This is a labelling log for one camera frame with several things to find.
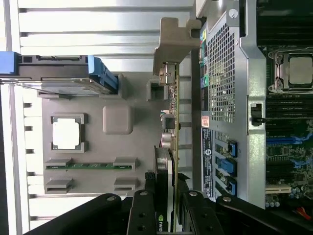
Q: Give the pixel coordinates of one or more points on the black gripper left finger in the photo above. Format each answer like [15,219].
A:
[141,215]

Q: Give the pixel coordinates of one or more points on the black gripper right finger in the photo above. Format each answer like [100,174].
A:
[198,215]

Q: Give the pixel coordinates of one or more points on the spare green RAM stick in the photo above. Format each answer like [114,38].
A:
[93,166]

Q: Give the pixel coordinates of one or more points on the grey parts rack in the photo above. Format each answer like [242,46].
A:
[97,151]

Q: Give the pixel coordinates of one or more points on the black open PC case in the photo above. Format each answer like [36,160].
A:
[256,159]

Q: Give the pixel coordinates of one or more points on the white expansion slot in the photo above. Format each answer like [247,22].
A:
[278,190]

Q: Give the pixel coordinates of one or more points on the green motherboard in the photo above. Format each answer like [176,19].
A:
[281,151]

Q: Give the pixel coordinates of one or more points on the spare CPU silver lid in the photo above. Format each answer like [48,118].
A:
[66,133]

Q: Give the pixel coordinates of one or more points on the blue expansion slot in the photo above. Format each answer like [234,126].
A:
[281,140]

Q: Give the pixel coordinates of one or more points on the metal CPU socket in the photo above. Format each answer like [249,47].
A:
[276,73]

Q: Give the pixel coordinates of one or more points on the hard disk with blue carrier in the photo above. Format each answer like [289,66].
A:
[61,66]

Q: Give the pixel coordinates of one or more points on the installed CPU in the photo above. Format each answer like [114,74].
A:
[300,69]

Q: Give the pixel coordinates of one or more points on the black intrusion switch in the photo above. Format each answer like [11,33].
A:
[256,113]

